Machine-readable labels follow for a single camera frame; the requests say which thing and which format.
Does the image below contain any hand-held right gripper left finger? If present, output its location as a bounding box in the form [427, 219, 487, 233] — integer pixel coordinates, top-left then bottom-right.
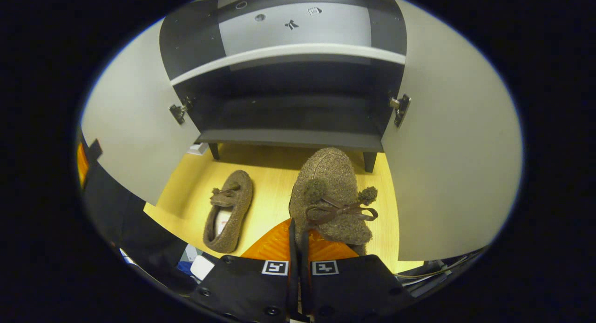
[189, 218, 298, 323]

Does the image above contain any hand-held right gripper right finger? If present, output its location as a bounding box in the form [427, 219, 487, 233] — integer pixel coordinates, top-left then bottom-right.
[300, 228, 416, 323]

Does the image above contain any beige shoe cabinet door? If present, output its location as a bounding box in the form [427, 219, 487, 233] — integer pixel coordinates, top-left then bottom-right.
[79, 18, 213, 206]
[381, 0, 523, 262]

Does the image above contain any brown fuzzy shoe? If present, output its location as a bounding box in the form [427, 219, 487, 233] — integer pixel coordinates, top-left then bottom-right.
[289, 147, 379, 256]
[203, 169, 254, 254]

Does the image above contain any grey and beige shoe cabinet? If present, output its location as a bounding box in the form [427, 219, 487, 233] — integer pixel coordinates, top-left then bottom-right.
[159, 0, 408, 174]

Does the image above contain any metal door hinge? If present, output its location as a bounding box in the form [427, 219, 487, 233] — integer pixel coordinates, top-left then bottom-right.
[389, 94, 411, 128]
[169, 97, 194, 126]

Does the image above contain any white and blue object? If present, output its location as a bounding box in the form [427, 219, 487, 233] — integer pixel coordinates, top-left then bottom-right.
[178, 244, 216, 281]

